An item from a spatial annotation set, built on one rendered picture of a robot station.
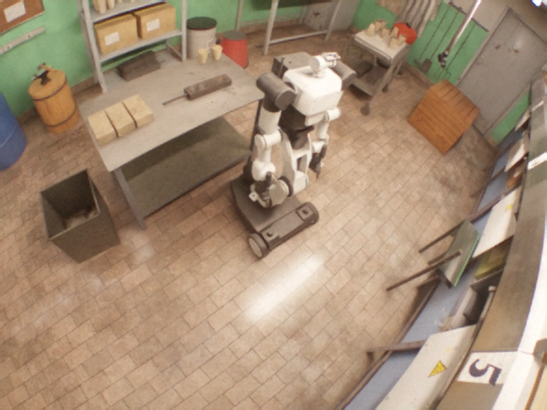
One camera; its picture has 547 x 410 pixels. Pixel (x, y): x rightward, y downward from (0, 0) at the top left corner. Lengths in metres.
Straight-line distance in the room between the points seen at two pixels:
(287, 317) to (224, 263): 0.62
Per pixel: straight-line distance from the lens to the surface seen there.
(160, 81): 2.09
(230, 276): 2.11
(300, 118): 1.35
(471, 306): 1.82
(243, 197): 2.19
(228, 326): 2.05
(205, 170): 2.26
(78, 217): 2.42
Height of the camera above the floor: 2.04
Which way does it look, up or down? 58 degrees down
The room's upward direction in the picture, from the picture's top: 21 degrees clockwise
